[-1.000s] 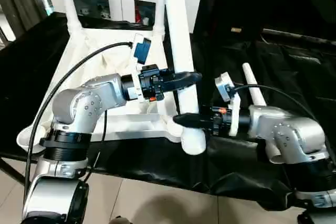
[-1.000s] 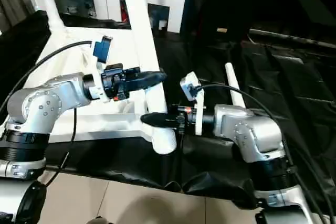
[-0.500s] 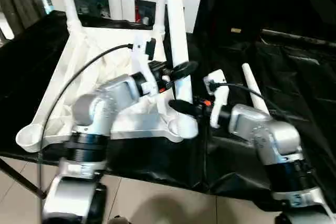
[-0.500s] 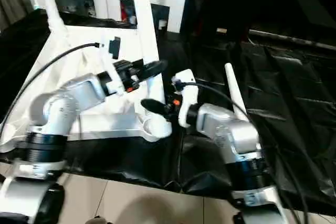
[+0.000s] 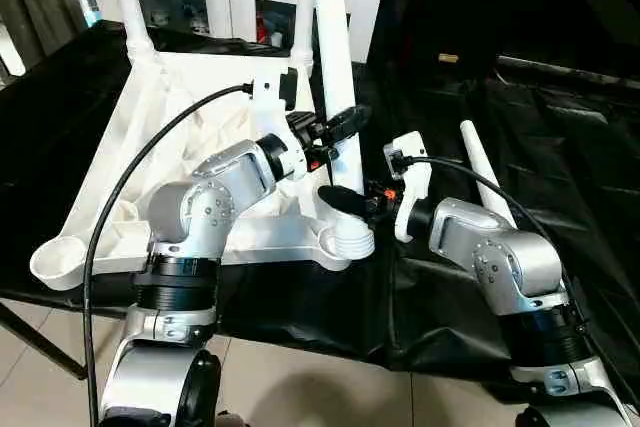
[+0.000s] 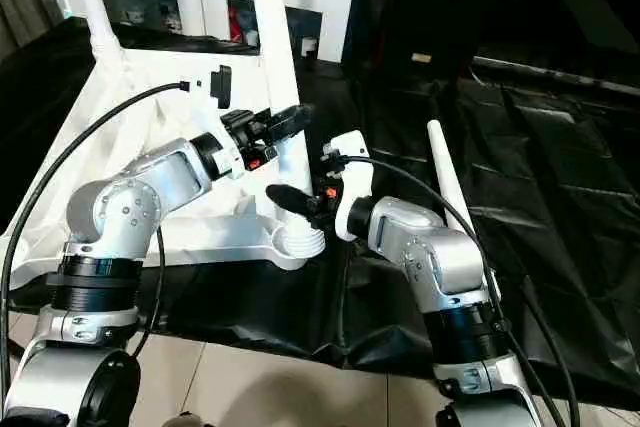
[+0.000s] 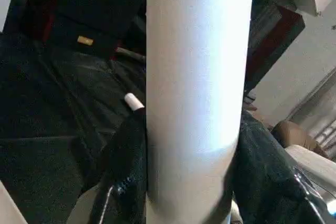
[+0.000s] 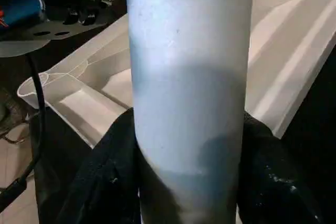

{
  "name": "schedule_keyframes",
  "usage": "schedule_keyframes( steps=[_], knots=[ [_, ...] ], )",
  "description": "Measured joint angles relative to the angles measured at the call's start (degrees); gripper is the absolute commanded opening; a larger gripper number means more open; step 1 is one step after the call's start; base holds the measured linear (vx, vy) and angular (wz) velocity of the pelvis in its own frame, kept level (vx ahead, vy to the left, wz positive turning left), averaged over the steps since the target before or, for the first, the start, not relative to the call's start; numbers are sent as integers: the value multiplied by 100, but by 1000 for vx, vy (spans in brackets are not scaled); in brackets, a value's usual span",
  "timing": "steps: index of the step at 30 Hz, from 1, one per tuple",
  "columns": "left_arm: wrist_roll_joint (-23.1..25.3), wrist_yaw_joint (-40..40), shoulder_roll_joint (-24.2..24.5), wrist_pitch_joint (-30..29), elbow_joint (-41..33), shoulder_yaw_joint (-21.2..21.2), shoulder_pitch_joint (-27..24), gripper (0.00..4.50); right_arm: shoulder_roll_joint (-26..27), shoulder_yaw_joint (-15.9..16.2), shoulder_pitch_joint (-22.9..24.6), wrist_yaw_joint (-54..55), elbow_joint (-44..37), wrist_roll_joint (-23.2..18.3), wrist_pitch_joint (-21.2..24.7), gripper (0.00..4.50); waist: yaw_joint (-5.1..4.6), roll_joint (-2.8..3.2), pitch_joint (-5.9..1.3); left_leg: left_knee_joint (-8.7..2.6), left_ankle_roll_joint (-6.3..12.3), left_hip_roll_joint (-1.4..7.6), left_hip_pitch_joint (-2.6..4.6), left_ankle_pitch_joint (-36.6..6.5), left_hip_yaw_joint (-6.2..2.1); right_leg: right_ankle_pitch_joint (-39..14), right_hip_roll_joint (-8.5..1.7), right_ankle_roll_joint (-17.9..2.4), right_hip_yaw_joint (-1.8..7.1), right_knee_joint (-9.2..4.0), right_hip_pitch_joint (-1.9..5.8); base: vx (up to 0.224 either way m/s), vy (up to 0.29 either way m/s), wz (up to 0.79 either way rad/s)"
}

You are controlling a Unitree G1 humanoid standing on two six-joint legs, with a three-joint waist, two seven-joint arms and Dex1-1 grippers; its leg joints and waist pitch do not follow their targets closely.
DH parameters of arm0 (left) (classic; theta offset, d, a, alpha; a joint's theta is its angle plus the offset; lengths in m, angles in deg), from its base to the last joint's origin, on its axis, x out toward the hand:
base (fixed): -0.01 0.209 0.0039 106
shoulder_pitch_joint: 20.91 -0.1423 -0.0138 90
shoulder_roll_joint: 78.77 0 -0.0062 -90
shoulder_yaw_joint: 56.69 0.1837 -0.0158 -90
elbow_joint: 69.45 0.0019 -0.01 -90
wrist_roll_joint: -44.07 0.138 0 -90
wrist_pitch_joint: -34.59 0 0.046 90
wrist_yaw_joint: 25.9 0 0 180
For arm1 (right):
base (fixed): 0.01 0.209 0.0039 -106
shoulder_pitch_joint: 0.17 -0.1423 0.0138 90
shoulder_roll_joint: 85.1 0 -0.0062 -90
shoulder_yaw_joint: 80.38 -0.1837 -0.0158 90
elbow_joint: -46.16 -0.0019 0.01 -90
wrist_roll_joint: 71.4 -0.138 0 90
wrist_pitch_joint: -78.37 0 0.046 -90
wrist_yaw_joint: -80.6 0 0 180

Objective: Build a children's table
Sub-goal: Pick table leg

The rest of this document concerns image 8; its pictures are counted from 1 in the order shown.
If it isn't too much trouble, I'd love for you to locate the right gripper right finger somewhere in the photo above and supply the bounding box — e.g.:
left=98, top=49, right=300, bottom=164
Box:
left=236, top=111, right=327, bottom=224

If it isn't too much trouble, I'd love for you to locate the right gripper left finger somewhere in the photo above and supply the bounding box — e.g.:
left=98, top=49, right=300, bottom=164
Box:
left=55, top=107, right=142, bottom=224

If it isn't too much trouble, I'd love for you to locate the white plastic table leg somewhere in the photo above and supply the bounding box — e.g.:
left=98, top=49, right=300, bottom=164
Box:
left=125, top=0, right=255, bottom=224

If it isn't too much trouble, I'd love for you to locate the white plastic table top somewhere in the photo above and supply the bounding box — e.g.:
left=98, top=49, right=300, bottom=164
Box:
left=17, top=0, right=336, bottom=148

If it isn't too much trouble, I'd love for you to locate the black table mat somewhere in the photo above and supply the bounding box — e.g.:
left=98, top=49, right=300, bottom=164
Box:
left=29, top=43, right=336, bottom=224

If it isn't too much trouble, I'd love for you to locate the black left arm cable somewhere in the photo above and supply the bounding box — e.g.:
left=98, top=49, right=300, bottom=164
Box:
left=0, top=51, right=47, bottom=214

